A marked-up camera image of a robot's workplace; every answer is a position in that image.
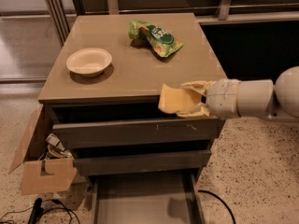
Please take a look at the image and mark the black cable on right floor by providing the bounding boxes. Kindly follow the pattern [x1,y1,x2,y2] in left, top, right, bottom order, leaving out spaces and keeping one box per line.
[197,189,237,224]

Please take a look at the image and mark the grey bottom drawer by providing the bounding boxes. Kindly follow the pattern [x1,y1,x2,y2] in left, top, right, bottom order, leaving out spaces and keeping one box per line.
[91,171,206,224]

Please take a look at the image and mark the grey top drawer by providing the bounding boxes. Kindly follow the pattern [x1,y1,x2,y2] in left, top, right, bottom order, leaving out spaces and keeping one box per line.
[53,119,225,149]

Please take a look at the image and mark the green chip bag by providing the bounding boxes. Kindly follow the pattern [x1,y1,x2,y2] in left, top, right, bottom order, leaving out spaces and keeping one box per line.
[128,20,184,58]

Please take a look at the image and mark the black cable on left floor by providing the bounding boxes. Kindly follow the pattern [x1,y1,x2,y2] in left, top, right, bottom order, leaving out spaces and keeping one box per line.
[0,198,81,224]

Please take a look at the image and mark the yellow sponge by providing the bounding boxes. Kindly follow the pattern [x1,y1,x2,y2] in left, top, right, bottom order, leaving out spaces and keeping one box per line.
[158,84,202,114]

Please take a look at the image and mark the grey drawer cabinet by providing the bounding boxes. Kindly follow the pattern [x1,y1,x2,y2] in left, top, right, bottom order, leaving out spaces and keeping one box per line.
[37,12,235,185]

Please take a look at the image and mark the clutter inside cardboard box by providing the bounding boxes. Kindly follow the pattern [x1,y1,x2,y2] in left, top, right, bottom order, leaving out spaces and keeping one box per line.
[38,133,72,161]

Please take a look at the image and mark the grey middle drawer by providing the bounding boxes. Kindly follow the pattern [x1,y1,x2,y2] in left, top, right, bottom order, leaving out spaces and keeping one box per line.
[74,150,211,176]

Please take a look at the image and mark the metal railing frame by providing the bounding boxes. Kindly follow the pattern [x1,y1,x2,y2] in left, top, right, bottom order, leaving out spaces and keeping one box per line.
[46,0,299,43]

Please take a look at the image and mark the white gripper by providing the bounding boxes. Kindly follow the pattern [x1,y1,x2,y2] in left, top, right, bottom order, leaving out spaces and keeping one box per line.
[177,79,240,119]

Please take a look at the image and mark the brown cardboard box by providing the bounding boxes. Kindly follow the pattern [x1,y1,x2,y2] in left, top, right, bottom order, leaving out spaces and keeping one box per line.
[8,105,77,195]

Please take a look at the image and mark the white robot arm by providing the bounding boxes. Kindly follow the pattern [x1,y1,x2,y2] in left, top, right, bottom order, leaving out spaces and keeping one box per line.
[178,66,299,122]

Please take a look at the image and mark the black cable on floor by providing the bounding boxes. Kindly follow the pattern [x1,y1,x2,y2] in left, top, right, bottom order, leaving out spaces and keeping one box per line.
[197,189,237,224]
[0,198,81,224]

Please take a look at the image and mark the black power strip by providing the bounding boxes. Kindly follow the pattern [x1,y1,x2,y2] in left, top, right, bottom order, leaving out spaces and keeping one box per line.
[27,198,43,224]

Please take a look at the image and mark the white paper bowl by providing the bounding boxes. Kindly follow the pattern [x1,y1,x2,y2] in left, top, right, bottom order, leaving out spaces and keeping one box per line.
[66,49,112,77]

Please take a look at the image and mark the grey drawer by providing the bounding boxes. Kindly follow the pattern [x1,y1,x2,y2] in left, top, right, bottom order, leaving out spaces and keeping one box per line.
[53,119,225,149]
[91,171,206,224]
[74,150,211,176]

